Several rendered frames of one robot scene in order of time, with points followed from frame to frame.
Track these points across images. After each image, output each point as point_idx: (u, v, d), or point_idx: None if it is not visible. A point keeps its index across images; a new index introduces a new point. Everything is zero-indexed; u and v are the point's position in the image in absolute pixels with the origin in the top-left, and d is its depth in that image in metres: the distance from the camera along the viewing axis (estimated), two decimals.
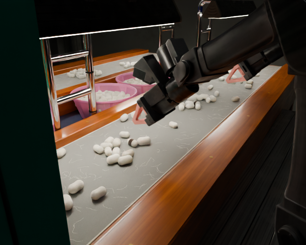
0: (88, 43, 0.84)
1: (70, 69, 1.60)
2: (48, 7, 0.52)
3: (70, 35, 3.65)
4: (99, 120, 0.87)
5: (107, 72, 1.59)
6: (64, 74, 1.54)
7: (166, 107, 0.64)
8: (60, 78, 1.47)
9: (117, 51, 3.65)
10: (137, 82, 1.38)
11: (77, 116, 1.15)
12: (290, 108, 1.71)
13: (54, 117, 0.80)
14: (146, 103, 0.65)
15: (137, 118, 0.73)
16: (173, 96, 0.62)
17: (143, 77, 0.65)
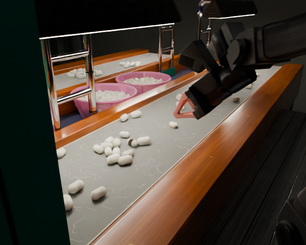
0: (88, 43, 0.84)
1: (70, 69, 1.60)
2: (48, 7, 0.52)
3: (70, 35, 3.65)
4: (99, 120, 0.87)
5: (107, 72, 1.59)
6: (64, 74, 1.54)
7: (218, 97, 0.57)
8: (60, 78, 1.47)
9: (117, 51, 3.65)
10: (137, 82, 1.38)
11: (77, 116, 1.15)
12: (290, 108, 1.71)
13: (54, 117, 0.80)
14: (195, 94, 0.58)
15: (179, 112, 0.66)
16: (227, 83, 0.55)
17: (191, 64, 0.58)
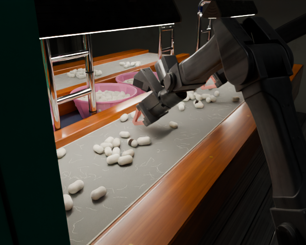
0: (88, 43, 0.84)
1: (70, 69, 1.60)
2: (48, 7, 0.52)
3: (70, 35, 3.65)
4: (99, 120, 0.87)
5: (107, 72, 1.59)
6: (64, 74, 1.54)
7: (160, 111, 0.78)
8: (60, 78, 1.47)
9: (117, 51, 3.65)
10: None
11: (77, 116, 1.15)
12: None
13: (54, 117, 0.80)
14: (144, 108, 0.78)
15: (136, 120, 0.87)
16: (165, 101, 0.75)
17: (141, 86, 0.79)
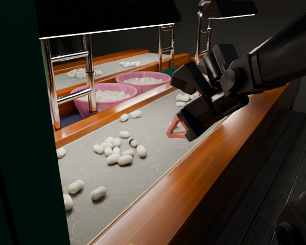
0: (88, 43, 0.84)
1: (70, 69, 1.60)
2: (48, 7, 0.52)
3: (70, 35, 3.65)
4: (99, 120, 0.87)
5: (107, 72, 1.59)
6: (64, 74, 1.54)
7: (210, 120, 0.57)
8: (60, 78, 1.47)
9: (117, 51, 3.65)
10: (137, 82, 1.38)
11: (77, 116, 1.15)
12: (290, 108, 1.71)
13: (54, 117, 0.80)
14: (187, 116, 0.57)
15: (172, 131, 0.66)
16: (219, 108, 0.54)
17: (183, 86, 0.58)
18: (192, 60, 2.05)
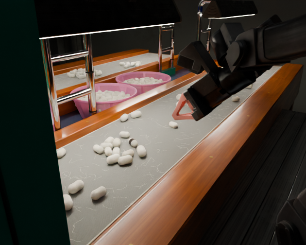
0: (88, 43, 0.84)
1: (70, 69, 1.60)
2: (48, 7, 0.52)
3: (70, 35, 3.65)
4: (99, 120, 0.87)
5: (107, 72, 1.59)
6: (64, 74, 1.54)
7: (217, 99, 0.57)
8: (60, 78, 1.47)
9: (117, 51, 3.65)
10: (137, 82, 1.38)
11: (77, 116, 1.15)
12: (290, 108, 1.71)
13: (54, 117, 0.80)
14: (194, 96, 0.57)
15: (178, 113, 0.66)
16: (226, 84, 0.54)
17: (189, 65, 0.58)
18: None
